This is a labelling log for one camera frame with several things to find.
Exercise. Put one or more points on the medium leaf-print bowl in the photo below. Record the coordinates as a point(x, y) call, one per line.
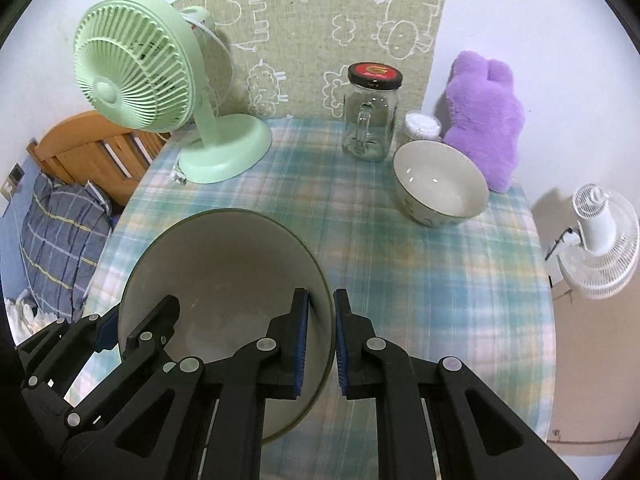
point(440, 185)

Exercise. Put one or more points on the white crumpled cloth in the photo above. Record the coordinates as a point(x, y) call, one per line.
point(22, 317)

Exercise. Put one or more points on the glass jar with dark lid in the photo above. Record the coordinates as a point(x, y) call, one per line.
point(370, 115)

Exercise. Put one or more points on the green desk fan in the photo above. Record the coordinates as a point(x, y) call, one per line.
point(130, 60)

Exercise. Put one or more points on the plaid tablecloth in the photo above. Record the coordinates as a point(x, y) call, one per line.
point(400, 285)

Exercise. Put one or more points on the purple plush toy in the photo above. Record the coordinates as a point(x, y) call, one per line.
point(482, 120)

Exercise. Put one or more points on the large leaf-print bowl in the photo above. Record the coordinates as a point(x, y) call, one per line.
point(225, 270)

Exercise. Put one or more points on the wall socket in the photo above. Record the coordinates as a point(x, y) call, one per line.
point(13, 180)

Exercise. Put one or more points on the green sheep-print wall mat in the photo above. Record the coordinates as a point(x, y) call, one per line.
point(310, 35)

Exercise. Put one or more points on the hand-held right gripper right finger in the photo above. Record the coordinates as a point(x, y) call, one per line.
point(341, 345)

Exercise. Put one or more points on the white clip fan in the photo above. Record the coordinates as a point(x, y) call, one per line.
point(597, 240)

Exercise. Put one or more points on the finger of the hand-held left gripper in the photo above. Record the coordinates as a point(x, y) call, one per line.
point(106, 332)
point(155, 320)

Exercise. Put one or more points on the clear cotton swab box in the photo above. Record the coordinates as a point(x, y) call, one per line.
point(422, 125)

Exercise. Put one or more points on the blue plaid pillow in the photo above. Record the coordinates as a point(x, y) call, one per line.
point(60, 240)

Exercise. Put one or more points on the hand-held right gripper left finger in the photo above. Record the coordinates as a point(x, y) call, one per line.
point(300, 345)

